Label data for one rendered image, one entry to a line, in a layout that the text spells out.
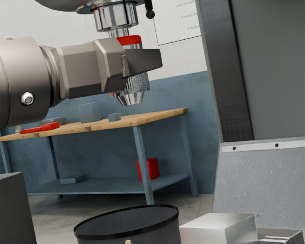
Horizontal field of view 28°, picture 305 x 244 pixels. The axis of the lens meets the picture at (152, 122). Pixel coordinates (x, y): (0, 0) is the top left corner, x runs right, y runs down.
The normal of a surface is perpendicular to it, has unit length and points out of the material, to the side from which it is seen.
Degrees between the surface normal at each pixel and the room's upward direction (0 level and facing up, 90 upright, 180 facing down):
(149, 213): 87
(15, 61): 69
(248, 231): 90
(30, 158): 90
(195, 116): 90
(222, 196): 64
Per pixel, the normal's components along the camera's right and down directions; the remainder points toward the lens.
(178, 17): -0.65, 0.18
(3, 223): 0.85, -0.12
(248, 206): -0.66, -0.29
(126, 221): 0.05, 0.00
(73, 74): 0.54, -0.04
